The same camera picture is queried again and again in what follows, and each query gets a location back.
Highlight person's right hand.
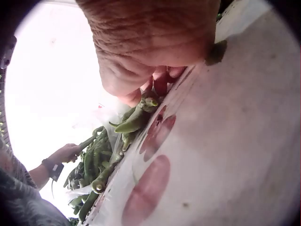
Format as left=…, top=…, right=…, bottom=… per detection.
left=75, top=0, right=222, bottom=108

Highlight person's body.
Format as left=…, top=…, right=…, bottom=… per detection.
left=0, top=131, right=71, bottom=226

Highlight pile of green peppers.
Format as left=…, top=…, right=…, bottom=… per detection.
left=63, top=91, right=161, bottom=222

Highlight person's right fingers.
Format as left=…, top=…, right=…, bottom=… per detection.
left=141, top=66, right=187, bottom=96

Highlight black wrist band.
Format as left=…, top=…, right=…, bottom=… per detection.
left=42, top=159, right=64, bottom=182

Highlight person's left hand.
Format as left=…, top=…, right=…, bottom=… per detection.
left=48, top=144, right=82, bottom=164

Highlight white plastic bag red print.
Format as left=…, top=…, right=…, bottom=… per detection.
left=85, top=0, right=298, bottom=226

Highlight long green pepper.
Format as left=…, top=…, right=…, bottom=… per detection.
left=75, top=135, right=97, bottom=154

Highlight person's left fingers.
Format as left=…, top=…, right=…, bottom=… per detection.
left=62, top=144, right=82, bottom=164

